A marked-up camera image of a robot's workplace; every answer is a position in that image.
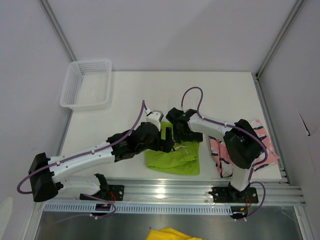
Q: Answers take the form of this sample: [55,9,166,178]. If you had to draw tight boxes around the lime green shorts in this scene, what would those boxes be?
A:
[144,121,202,176]

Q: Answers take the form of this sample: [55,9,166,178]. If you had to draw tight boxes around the pink shark print shorts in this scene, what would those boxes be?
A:
[208,119,280,178]

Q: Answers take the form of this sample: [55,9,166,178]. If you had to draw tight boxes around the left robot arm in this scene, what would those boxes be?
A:
[28,122,174,203]

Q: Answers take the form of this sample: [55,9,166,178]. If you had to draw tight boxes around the white perforated plastic basket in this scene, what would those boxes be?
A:
[59,59,112,112]

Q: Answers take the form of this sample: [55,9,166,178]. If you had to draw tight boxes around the yellow cloth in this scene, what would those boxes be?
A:
[146,227,203,240]

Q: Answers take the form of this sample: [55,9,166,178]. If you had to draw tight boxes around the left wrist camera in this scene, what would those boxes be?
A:
[144,108,164,132]

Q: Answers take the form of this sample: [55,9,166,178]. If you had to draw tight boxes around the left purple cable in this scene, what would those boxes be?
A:
[16,99,161,225]

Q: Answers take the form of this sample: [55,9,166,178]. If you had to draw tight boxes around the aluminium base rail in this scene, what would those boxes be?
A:
[33,177,306,206]

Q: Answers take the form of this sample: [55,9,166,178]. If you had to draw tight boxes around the slotted cable duct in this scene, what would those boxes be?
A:
[43,201,233,216]

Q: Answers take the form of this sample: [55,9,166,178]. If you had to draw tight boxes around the right aluminium frame post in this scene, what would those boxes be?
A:
[255,0,307,80]

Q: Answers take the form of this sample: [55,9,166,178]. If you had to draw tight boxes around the aluminium frame post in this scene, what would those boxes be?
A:
[255,0,307,80]
[38,0,77,62]

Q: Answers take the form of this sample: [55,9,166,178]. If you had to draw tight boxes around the left aluminium frame post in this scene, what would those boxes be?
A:
[38,0,77,62]

